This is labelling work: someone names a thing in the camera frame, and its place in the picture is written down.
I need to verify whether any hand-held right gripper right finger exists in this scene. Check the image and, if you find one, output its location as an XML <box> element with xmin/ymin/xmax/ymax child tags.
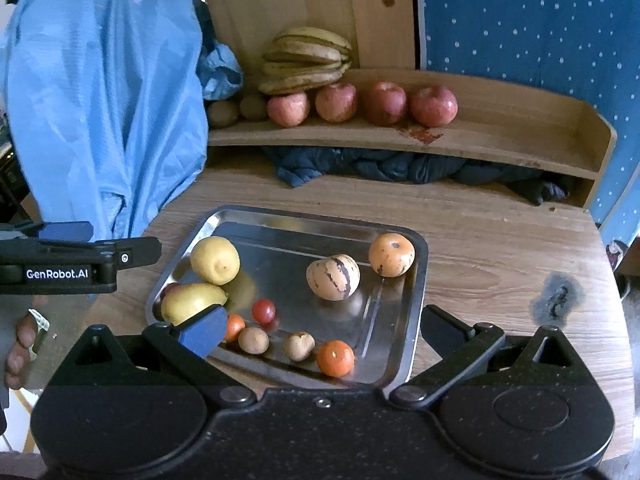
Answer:
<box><xmin>390</xmin><ymin>304</ymin><xmax>596</xmax><ymax>406</ymax></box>

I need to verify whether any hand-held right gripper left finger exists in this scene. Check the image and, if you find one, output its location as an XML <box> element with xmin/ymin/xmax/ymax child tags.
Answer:
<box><xmin>47</xmin><ymin>304</ymin><xmax>258</xmax><ymax>406</ymax></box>

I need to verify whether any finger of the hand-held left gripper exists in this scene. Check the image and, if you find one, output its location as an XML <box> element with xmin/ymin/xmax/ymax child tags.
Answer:
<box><xmin>0</xmin><ymin>221</ymin><xmax>95</xmax><ymax>244</ymax></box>
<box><xmin>0</xmin><ymin>237</ymin><xmax>162</xmax><ymax>267</ymax></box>

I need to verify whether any yellow-green pear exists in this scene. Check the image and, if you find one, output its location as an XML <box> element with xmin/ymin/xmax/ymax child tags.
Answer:
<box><xmin>160</xmin><ymin>282</ymin><xmax>229</xmax><ymax>326</ymax></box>

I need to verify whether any brown kiwi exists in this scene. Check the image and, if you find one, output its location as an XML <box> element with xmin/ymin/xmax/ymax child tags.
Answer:
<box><xmin>238</xmin><ymin>93</ymin><xmax>269</xmax><ymax>121</ymax></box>
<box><xmin>284</xmin><ymin>332</ymin><xmax>316</xmax><ymax>362</ymax></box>
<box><xmin>238</xmin><ymin>326</ymin><xmax>270</xmax><ymax>355</ymax></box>
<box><xmin>206</xmin><ymin>99</ymin><xmax>240</xmax><ymax>128</ymax></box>

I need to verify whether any small red tomato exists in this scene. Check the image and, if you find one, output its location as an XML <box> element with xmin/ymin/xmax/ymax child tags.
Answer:
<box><xmin>251</xmin><ymin>298</ymin><xmax>277</xmax><ymax>325</ymax></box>

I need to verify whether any yellow lemon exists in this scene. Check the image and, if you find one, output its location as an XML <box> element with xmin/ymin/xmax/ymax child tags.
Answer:
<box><xmin>190</xmin><ymin>236</ymin><xmax>241</xmax><ymax>285</ymax></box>

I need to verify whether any orange persimmon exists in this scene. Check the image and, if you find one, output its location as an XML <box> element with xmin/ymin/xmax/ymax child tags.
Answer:
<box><xmin>368</xmin><ymin>232</ymin><xmax>416</xmax><ymax>278</ymax></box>

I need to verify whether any metal tray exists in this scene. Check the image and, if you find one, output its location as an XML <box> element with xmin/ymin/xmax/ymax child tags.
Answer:
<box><xmin>145</xmin><ymin>204</ymin><xmax>430</xmax><ymax>390</ymax></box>

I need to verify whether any orange tangerine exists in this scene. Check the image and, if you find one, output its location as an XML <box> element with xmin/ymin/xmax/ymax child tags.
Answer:
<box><xmin>316</xmin><ymin>340</ymin><xmax>356</xmax><ymax>378</ymax></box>

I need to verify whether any striped pepino melon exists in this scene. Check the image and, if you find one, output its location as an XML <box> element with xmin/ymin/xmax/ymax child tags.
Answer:
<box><xmin>306</xmin><ymin>254</ymin><xmax>361</xmax><ymax>302</ymax></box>

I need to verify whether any person's left hand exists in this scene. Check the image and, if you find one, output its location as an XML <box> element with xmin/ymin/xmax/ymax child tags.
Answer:
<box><xmin>4</xmin><ymin>305</ymin><xmax>51</xmax><ymax>391</ymax></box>

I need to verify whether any light blue garment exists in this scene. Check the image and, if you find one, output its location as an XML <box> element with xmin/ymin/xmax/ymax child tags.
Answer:
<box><xmin>0</xmin><ymin>0</ymin><xmax>210</xmax><ymax>246</ymax></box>

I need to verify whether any dark blue cloth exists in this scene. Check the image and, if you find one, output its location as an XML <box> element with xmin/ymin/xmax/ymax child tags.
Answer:
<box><xmin>260</xmin><ymin>146</ymin><xmax>568</xmax><ymax>206</ymax></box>

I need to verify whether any printed patterned cloth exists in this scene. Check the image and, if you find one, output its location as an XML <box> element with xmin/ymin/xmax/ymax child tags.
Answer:
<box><xmin>605</xmin><ymin>240</ymin><xmax>640</xmax><ymax>273</ymax></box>

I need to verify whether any crumpled light blue bag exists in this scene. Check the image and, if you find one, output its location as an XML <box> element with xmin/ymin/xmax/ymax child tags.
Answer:
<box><xmin>196</xmin><ymin>42</ymin><xmax>245</xmax><ymax>101</ymax></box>

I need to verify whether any red apple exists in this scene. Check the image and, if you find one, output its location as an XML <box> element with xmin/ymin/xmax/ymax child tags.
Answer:
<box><xmin>362</xmin><ymin>81</ymin><xmax>408</xmax><ymax>127</ymax></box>
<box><xmin>266</xmin><ymin>91</ymin><xmax>311</xmax><ymax>128</ymax></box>
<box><xmin>410</xmin><ymin>85</ymin><xmax>459</xmax><ymax>128</ymax></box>
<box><xmin>314</xmin><ymin>83</ymin><xmax>359</xmax><ymax>123</ymax></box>

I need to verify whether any curved wooden shelf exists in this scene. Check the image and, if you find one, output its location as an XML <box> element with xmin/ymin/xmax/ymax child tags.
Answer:
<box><xmin>206</xmin><ymin>67</ymin><xmax>618</xmax><ymax>208</ymax></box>

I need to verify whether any bunch of spotted bananas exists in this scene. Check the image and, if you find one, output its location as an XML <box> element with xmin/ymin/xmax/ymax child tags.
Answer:
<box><xmin>257</xmin><ymin>26</ymin><xmax>353</xmax><ymax>96</ymax></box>

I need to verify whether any upright wooden board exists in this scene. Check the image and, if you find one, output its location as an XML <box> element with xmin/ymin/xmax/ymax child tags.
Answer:
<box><xmin>197</xmin><ymin>0</ymin><xmax>417</xmax><ymax>73</ymax></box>

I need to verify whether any blue dotted fabric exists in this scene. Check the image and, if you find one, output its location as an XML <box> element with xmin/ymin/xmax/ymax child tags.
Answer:
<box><xmin>416</xmin><ymin>0</ymin><xmax>640</xmax><ymax>241</ymax></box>

